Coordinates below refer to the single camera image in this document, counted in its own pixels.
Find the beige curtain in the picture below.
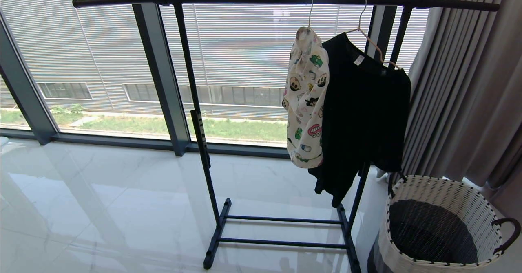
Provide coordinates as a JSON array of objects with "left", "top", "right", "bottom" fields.
[{"left": 375, "top": 0, "right": 522, "bottom": 208}]

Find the window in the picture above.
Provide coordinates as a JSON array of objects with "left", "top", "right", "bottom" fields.
[{"left": 0, "top": 0, "right": 437, "bottom": 159}]

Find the white laundry basket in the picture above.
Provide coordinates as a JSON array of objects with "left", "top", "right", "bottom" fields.
[{"left": 367, "top": 171, "right": 522, "bottom": 273}]

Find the cream printed garment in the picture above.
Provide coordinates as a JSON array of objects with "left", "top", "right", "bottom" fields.
[{"left": 282, "top": 26, "right": 330, "bottom": 169}]

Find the black garment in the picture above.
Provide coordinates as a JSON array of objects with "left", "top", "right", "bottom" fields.
[{"left": 308, "top": 33, "right": 412, "bottom": 208}]

